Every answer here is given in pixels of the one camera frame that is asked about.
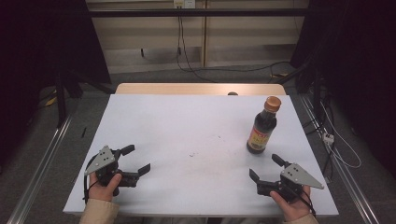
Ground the black hanging cable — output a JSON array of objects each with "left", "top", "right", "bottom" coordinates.
[{"left": 176, "top": 15, "right": 217, "bottom": 84}]

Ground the white cable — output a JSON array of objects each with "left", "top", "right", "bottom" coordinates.
[{"left": 319, "top": 102, "right": 362, "bottom": 169}]

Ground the black stand leg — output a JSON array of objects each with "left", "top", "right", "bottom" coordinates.
[{"left": 53, "top": 69, "right": 68, "bottom": 129}]

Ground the person's right hand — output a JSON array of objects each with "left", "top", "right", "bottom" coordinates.
[{"left": 269, "top": 185, "right": 312, "bottom": 222}]

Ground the black curtain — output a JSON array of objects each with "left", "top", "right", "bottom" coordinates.
[
  {"left": 0, "top": 0, "right": 112, "bottom": 169},
  {"left": 290, "top": 0, "right": 396, "bottom": 171}
]

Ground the dark soy sauce bottle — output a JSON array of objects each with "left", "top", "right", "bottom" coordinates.
[{"left": 246, "top": 95, "right": 282, "bottom": 155}]

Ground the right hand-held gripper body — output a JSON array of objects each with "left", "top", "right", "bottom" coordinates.
[{"left": 257, "top": 162, "right": 325, "bottom": 203}]

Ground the white power strip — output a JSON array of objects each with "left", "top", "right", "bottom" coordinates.
[{"left": 322, "top": 132, "right": 335, "bottom": 146}]

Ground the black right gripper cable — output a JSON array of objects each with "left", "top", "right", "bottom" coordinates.
[{"left": 298, "top": 186, "right": 318, "bottom": 217}]

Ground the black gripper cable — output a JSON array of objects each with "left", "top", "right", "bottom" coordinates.
[
  {"left": 298, "top": 186, "right": 318, "bottom": 217},
  {"left": 82, "top": 154, "right": 100, "bottom": 204}
]

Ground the person's left hand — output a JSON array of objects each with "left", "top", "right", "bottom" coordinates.
[{"left": 88, "top": 172, "right": 123, "bottom": 203}]

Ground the white wall socket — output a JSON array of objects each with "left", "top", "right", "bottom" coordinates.
[{"left": 173, "top": 0, "right": 197, "bottom": 9}]

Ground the metal floor rail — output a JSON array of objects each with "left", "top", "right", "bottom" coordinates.
[
  {"left": 6, "top": 114, "right": 75, "bottom": 224},
  {"left": 299, "top": 93, "right": 380, "bottom": 224}
]

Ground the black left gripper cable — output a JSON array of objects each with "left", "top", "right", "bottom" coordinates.
[{"left": 82, "top": 154, "right": 100, "bottom": 204}]

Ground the black horizontal bar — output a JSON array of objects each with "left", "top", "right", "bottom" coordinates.
[{"left": 88, "top": 7, "right": 310, "bottom": 18}]

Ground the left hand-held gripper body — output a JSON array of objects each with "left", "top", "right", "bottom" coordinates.
[{"left": 84, "top": 145, "right": 139, "bottom": 188}]

